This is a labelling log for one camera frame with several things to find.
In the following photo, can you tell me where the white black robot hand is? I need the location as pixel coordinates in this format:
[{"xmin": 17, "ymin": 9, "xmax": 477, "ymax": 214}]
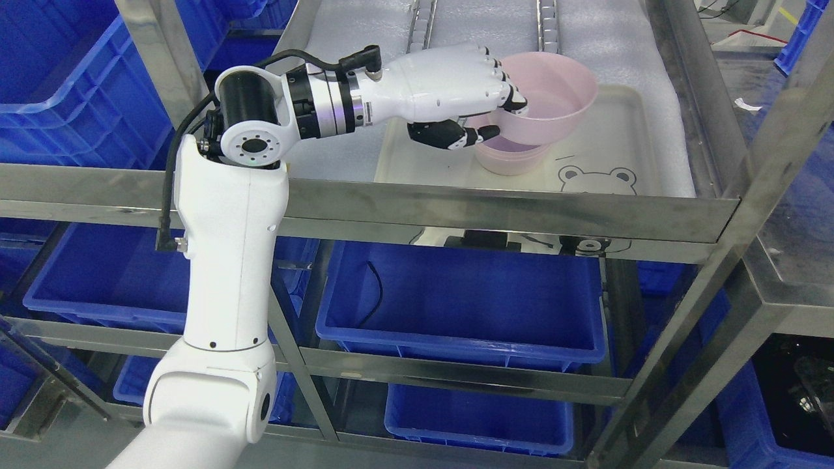
[{"xmin": 352, "ymin": 42, "xmax": 528, "ymax": 150}]

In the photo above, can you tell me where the pink ikea bowl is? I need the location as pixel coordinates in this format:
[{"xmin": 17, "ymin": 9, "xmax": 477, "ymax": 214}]
[{"xmin": 488, "ymin": 51, "xmax": 599, "ymax": 146}]

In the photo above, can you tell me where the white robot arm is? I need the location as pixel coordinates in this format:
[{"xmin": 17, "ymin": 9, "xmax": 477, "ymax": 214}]
[{"xmin": 110, "ymin": 65, "xmax": 364, "ymax": 468}]

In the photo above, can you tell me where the stainless steel shelf rack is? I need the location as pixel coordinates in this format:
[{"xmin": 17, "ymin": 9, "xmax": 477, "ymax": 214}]
[{"xmin": 0, "ymin": 0, "xmax": 834, "ymax": 469}]

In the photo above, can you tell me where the blue bin lower shelf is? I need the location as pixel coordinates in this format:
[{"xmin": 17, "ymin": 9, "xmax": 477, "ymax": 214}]
[{"xmin": 315, "ymin": 242, "xmax": 607, "ymax": 372}]

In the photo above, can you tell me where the cream bear tray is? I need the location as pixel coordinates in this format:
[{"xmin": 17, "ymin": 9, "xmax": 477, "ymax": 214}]
[{"xmin": 373, "ymin": 85, "xmax": 663, "ymax": 196}]

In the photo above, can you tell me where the white paper scrap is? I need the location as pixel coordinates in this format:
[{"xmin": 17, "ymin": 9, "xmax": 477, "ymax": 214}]
[{"xmin": 734, "ymin": 97, "xmax": 763, "ymax": 113}]

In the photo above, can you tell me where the stainless steel table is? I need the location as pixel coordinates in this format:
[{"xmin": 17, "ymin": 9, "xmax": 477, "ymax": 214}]
[{"xmin": 713, "ymin": 46, "xmax": 833, "ymax": 337}]

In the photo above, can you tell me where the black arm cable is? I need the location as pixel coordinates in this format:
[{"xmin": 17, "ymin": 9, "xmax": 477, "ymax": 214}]
[{"xmin": 155, "ymin": 45, "xmax": 382, "ymax": 253}]

